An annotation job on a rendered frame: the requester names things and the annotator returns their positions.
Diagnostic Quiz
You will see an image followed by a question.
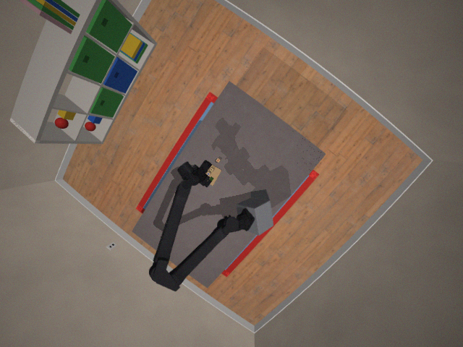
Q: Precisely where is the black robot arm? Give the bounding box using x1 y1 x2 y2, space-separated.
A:
149 160 255 291

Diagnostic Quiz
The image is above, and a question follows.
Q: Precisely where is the tan flat mat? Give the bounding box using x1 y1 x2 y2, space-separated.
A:
209 165 221 186

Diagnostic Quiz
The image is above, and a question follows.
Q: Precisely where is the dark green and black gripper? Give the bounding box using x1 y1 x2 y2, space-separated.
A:
193 165 213 187

